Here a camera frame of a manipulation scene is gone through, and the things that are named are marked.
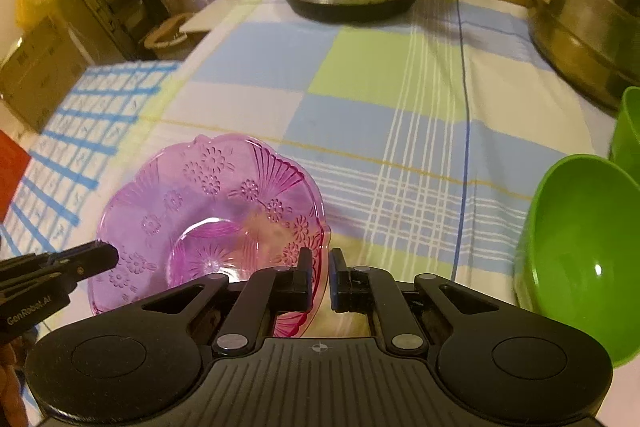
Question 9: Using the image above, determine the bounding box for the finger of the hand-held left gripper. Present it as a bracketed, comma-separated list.
[0, 243, 120, 294]

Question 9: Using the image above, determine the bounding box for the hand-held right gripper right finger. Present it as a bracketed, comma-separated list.
[328, 248, 502, 354]

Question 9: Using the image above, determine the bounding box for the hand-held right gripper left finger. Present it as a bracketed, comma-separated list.
[141, 248, 315, 355]

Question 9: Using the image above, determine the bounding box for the pink clear flower plate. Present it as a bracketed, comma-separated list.
[87, 133, 332, 340]

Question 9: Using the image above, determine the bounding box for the green plastic bowl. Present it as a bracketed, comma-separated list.
[515, 154, 640, 369]
[607, 87, 640, 180]

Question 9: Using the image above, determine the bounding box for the person's left hand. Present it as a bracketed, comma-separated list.
[0, 341, 28, 427]

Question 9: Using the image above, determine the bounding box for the red mat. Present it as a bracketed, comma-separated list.
[0, 129, 32, 214]

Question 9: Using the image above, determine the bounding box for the blue grid cloth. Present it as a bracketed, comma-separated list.
[0, 59, 183, 260]

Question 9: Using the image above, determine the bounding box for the cardboard box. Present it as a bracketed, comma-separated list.
[0, 14, 90, 134]

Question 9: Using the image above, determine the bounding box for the woven basket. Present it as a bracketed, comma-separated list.
[142, 13, 197, 60]

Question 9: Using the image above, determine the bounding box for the white flat board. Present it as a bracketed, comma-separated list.
[179, 0, 263, 35]

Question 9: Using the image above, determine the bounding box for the steel steamer pot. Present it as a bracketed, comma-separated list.
[497, 0, 640, 115]

